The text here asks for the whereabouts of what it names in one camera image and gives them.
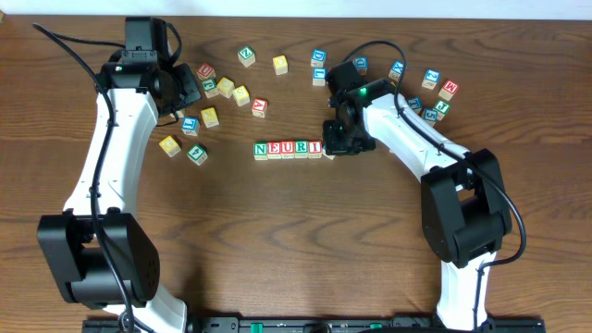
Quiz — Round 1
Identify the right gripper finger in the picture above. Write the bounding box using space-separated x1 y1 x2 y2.
323 120 351 155
354 132 376 152

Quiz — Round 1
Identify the blue P block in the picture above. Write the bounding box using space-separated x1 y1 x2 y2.
322 146 336 160

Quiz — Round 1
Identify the red I block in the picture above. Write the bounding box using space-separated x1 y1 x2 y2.
308 141 323 159

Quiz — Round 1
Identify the green R block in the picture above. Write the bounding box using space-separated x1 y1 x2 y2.
294 141 309 159

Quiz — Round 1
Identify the red u block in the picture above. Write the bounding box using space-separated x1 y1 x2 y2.
280 141 295 159
196 63 216 80

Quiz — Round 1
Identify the red E block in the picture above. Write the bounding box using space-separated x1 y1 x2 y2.
266 142 282 159

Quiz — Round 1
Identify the blue S block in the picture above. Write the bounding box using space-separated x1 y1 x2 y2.
422 108 438 127

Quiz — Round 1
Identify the green N block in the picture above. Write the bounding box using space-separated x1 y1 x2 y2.
253 142 268 161

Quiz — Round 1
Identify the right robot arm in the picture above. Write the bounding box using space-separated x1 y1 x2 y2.
323 62 511 330

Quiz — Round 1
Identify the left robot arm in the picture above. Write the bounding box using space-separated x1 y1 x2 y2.
37 17 202 332

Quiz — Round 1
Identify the green J block left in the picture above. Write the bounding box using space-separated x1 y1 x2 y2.
202 79 219 98

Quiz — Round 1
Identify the green j block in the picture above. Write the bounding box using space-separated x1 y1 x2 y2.
434 100 450 121
202 79 219 98

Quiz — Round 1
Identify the yellow block middle left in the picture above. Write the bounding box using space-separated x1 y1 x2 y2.
201 107 219 128

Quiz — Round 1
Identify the blue L block left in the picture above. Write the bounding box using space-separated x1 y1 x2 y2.
181 117 200 137

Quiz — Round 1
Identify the blue l block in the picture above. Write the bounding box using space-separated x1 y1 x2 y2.
313 67 327 86
181 117 200 137

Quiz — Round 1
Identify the yellow block upper left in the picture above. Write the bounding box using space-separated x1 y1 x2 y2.
216 77 235 98

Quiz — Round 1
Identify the yellow block beside R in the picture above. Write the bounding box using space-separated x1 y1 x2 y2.
232 85 250 106

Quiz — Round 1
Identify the yellow block lower left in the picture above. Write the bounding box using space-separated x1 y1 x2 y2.
159 135 181 157

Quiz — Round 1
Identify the green 4 block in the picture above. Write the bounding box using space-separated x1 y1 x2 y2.
187 144 208 166

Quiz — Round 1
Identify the blue L block centre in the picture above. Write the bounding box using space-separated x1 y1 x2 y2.
313 67 327 86

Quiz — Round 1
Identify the green Z block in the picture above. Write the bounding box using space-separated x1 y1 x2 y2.
238 45 256 68

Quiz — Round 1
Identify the red A block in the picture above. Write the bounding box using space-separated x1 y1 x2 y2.
251 98 268 118

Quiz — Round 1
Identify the blue D block right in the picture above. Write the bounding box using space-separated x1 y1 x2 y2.
352 56 368 75

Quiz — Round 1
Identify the blue d block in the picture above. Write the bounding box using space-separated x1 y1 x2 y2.
311 49 327 68
352 56 368 75

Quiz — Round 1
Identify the blue X block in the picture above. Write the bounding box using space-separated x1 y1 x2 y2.
388 60 406 82

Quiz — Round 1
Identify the blue D block upper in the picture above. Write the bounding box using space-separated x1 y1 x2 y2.
311 49 327 68

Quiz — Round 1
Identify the green J block right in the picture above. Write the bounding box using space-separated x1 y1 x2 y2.
434 100 450 121

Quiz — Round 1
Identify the yellow O block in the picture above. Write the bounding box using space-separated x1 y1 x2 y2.
272 55 289 76

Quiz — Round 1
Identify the blue Z block right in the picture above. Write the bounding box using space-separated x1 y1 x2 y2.
421 68 440 90

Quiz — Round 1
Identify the red M block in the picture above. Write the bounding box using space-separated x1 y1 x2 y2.
438 80 459 101

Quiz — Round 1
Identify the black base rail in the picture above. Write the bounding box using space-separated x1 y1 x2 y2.
81 314 546 333

